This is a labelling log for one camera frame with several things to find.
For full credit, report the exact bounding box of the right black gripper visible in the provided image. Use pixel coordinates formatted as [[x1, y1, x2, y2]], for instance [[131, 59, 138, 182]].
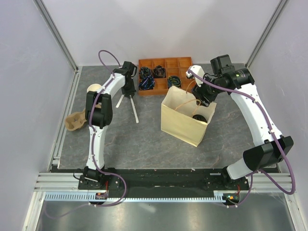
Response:
[[191, 73, 226, 108]]

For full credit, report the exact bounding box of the white straw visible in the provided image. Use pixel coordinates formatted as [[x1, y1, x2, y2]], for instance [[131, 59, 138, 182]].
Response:
[[130, 95, 139, 124], [116, 94, 124, 108]]

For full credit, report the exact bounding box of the kraft paper bag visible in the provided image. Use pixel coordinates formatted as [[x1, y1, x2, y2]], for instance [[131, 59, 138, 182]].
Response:
[[161, 86, 217, 147]]

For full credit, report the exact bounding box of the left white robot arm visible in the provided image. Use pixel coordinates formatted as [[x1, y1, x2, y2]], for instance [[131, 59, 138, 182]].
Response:
[[85, 61, 137, 170]]

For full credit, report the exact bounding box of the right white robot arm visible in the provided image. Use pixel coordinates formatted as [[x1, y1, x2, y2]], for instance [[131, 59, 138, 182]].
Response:
[[186, 55, 294, 190]]

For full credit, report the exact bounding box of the blue striped item in tray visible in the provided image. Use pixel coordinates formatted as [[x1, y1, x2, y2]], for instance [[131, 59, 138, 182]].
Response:
[[138, 76, 155, 90]]

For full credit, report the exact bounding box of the dark item in tray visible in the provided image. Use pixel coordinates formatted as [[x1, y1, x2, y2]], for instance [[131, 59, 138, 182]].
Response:
[[139, 66, 152, 79]]

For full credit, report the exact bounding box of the blue yellow item in tray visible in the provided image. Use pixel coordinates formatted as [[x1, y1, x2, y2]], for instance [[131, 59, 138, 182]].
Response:
[[167, 76, 181, 88]]

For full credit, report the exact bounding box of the orange compartment tray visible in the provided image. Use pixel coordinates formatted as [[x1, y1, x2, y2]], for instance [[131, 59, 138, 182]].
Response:
[[138, 57, 194, 96]]

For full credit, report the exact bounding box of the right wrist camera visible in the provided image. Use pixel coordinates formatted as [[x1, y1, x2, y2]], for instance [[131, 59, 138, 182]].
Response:
[[186, 65, 205, 87]]

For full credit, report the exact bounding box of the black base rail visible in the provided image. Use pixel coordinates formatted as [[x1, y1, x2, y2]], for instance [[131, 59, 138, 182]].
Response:
[[77, 167, 251, 193]]

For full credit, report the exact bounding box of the grey cable duct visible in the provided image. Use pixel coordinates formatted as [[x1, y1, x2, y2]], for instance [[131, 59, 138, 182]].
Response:
[[44, 191, 227, 203]]

